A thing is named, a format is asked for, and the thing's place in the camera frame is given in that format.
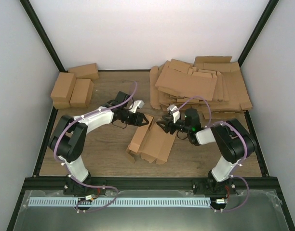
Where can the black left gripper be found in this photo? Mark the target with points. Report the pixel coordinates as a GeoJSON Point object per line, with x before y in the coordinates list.
{"type": "Point", "coordinates": [137, 120]}

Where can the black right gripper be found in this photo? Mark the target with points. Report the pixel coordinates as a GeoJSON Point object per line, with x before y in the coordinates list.
{"type": "Point", "coordinates": [168, 126]}

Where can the brown cardboard box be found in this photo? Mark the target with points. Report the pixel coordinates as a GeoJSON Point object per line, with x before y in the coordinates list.
{"type": "Point", "coordinates": [150, 143]}

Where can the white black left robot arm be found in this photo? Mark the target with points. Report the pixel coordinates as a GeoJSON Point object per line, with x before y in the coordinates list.
{"type": "Point", "coordinates": [68, 139]}

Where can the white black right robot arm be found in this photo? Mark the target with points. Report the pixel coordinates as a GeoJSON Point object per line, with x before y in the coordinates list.
{"type": "Point", "coordinates": [234, 142]}

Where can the folded cardboard box middle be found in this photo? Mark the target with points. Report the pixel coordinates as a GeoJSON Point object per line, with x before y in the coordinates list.
{"type": "Point", "coordinates": [82, 93]}

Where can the folded cardboard box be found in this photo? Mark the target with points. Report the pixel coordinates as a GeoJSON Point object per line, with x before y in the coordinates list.
{"type": "Point", "coordinates": [82, 93]}
{"type": "Point", "coordinates": [88, 71]}
{"type": "Point", "coordinates": [63, 87]}

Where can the folded cardboard box back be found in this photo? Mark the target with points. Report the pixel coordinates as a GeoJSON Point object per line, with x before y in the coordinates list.
{"type": "Point", "coordinates": [88, 71]}

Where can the folded cardboard box left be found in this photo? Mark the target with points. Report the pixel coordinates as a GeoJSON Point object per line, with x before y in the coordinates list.
{"type": "Point", "coordinates": [63, 87]}

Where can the stack of flat cardboard blanks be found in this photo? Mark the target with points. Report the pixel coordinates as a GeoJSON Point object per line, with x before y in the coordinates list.
{"type": "Point", "coordinates": [212, 84]}

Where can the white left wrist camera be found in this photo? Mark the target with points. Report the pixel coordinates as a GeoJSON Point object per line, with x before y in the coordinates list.
{"type": "Point", "coordinates": [138, 104]}

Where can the light blue slotted cable duct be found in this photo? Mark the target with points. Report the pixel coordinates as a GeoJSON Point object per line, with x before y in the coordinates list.
{"type": "Point", "coordinates": [120, 202]}

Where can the black left frame post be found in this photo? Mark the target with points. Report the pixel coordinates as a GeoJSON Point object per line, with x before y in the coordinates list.
{"type": "Point", "coordinates": [42, 34]}

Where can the black frame post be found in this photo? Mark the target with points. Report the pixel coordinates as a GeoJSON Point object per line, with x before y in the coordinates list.
{"type": "Point", "coordinates": [267, 12]}
{"type": "Point", "coordinates": [42, 34]}

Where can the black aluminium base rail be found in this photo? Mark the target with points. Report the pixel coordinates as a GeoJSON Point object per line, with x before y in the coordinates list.
{"type": "Point", "coordinates": [68, 186]}

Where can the black right frame post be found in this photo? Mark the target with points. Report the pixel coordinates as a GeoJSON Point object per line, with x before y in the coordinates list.
{"type": "Point", "coordinates": [267, 12]}

